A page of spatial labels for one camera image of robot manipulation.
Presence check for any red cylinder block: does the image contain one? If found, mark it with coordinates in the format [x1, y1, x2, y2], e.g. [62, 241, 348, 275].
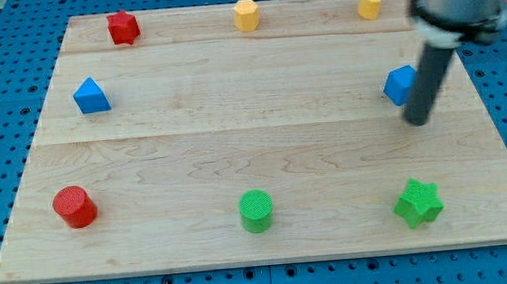
[52, 185, 99, 229]

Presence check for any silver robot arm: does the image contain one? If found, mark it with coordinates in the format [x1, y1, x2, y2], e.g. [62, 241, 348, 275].
[403, 0, 507, 127]

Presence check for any green cylinder block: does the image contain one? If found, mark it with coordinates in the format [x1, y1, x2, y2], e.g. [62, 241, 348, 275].
[239, 189, 273, 233]

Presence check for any light wooden board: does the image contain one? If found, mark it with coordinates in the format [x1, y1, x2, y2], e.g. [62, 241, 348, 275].
[0, 0, 507, 284]

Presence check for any red star block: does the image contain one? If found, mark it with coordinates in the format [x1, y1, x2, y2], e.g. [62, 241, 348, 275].
[107, 10, 141, 45]

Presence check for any blue triangular prism block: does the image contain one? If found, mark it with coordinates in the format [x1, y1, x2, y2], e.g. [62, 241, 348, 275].
[73, 77, 111, 115]

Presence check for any yellow heart block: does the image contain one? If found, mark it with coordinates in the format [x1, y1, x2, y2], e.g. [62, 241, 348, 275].
[357, 0, 382, 21]

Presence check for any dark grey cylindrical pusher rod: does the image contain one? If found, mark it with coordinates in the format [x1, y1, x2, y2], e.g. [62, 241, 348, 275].
[402, 43, 454, 127]

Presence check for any green star block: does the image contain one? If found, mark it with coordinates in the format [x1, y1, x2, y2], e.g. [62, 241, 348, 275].
[393, 177, 445, 230]

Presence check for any yellow hexagon block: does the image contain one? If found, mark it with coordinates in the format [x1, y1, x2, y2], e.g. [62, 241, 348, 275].
[233, 0, 259, 33]

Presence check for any blue cube block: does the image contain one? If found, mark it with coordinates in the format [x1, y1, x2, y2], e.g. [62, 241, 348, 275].
[383, 65, 416, 106]

